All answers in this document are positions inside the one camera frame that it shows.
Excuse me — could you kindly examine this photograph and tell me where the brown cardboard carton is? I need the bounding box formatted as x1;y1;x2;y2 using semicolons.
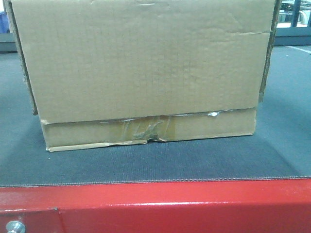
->
4;0;280;152

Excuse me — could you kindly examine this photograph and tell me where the dark grey conveyor belt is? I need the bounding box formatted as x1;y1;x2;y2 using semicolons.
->
0;46;311;187

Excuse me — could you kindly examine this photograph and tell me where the red conveyor frame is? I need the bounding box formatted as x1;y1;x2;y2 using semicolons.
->
0;179;311;233

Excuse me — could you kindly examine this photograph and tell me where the silver frame bolt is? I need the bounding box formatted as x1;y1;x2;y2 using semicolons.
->
6;221;26;233

